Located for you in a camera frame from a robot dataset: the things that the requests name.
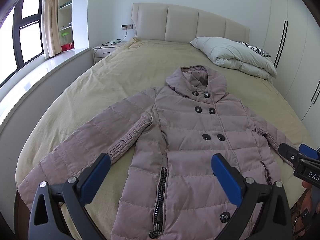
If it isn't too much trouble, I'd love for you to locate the mauve puffer jacket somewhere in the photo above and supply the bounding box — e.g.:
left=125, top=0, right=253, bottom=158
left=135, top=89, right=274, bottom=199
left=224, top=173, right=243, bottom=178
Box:
left=18, top=66, right=289, bottom=239

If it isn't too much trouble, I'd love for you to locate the person's right hand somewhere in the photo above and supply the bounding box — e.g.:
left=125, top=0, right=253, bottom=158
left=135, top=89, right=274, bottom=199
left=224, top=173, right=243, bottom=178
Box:
left=302, top=181, right=312, bottom=195

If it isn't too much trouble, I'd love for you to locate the zebra print pillow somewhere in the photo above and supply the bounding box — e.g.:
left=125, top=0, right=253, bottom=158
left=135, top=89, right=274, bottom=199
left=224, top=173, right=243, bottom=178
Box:
left=235, top=41, right=271, bottom=58

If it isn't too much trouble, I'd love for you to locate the white wardrobe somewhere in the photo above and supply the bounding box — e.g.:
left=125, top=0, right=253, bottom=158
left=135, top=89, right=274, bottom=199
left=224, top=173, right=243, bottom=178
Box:
left=264, top=0, right=319, bottom=148

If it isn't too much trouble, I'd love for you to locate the folded white duvet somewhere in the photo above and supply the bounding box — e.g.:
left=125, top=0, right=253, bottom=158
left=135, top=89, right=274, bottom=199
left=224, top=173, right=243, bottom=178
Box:
left=190, top=36, right=277, bottom=82

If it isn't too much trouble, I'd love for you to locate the white nightstand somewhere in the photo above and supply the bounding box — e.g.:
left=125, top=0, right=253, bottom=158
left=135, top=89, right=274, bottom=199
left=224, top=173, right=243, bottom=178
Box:
left=93, top=41, right=126, bottom=63

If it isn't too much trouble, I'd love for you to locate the red box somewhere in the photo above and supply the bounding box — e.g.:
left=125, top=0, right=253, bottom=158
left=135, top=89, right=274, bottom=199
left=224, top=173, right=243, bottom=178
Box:
left=61, top=42, right=74, bottom=51

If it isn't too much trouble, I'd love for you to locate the beige curtain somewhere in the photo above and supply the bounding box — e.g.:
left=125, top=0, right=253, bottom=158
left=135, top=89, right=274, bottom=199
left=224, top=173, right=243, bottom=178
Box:
left=41, top=0, right=62, bottom=59

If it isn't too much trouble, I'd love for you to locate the beige bed cover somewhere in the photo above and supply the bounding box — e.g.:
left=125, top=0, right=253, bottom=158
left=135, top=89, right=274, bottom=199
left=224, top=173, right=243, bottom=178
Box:
left=16, top=38, right=313, bottom=184

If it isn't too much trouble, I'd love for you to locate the beige padded headboard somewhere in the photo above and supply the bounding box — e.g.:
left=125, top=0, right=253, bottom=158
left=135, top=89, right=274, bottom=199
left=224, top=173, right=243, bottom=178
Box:
left=131, top=3, right=249, bottom=43

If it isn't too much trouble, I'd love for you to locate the wall power socket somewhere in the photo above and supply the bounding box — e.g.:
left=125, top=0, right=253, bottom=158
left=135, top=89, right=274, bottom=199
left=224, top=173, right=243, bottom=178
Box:
left=121, top=24, right=133, bottom=30

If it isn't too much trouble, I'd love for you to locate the black charger cable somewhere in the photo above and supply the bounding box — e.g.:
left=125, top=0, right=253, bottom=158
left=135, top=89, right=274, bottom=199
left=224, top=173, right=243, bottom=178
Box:
left=98, top=29, right=130, bottom=48

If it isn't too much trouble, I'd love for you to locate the white wall shelf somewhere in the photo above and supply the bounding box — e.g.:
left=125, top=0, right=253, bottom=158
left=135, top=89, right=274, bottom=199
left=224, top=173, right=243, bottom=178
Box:
left=57, top=0, right=73, bottom=46

